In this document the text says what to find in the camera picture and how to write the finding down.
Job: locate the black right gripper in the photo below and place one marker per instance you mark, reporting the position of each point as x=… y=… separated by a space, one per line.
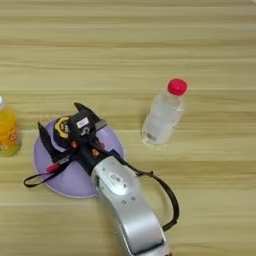
x=88 y=156

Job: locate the red black marker pen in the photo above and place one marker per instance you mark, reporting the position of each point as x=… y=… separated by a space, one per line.
x=53 y=167

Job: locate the orange juice bottle white cap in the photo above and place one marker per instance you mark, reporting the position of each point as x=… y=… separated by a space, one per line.
x=8 y=130

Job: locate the black box with white label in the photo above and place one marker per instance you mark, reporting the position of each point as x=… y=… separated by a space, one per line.
x=81 y=126

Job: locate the clear water bottle red cap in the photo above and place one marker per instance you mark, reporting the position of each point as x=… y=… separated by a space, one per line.
x=163 y=115

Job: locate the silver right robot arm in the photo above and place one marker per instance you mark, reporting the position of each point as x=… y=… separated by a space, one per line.
x=133 y=210

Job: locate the purple round plate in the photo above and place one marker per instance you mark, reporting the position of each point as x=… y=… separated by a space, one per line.
x=71 y=181

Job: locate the yellow black tape measure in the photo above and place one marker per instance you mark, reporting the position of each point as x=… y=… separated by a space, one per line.
x=60 y=128

